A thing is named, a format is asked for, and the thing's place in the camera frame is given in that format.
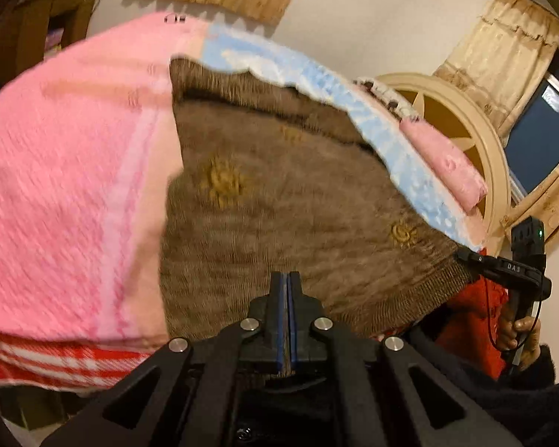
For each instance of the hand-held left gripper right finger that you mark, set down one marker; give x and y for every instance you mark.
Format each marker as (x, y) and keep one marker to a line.
(294, 330)

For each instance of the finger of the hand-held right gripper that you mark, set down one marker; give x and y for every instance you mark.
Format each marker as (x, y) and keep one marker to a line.
(470, 258)

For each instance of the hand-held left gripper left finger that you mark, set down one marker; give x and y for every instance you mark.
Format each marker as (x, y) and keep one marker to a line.
(278, 330)

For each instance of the brown knit sweater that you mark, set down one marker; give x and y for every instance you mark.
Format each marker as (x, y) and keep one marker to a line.
(298, 205)

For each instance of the person's right hand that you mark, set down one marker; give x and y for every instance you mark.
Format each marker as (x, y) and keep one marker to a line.
(510, 330)

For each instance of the person's red garment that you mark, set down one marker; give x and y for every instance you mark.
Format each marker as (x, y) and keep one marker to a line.
(470, 321)

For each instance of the pink pillow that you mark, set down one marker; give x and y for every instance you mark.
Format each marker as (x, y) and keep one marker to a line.
(447, 163)

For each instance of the cream round wooden headboard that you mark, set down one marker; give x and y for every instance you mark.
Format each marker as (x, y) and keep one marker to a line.
(466, 121)

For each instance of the white patterned pillow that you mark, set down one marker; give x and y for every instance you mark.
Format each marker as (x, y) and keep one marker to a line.
(391, 98)

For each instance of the narrow beige patterned curtain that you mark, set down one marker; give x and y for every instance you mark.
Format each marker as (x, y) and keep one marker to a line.
(498, 60)

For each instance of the red plaid bed sheet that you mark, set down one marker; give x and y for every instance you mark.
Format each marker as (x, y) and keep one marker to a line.
(51, 358)

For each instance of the pink and blue printed blanket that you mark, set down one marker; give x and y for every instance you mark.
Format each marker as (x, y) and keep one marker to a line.
(74, 186)

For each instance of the stack of books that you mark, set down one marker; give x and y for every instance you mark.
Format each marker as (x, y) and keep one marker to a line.
(54, 39)

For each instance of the brown wooden cabinet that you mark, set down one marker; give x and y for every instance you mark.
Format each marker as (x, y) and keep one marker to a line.
(32, 32)

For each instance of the window with cream frame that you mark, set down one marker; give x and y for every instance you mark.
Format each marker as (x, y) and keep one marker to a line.
(540, 144)

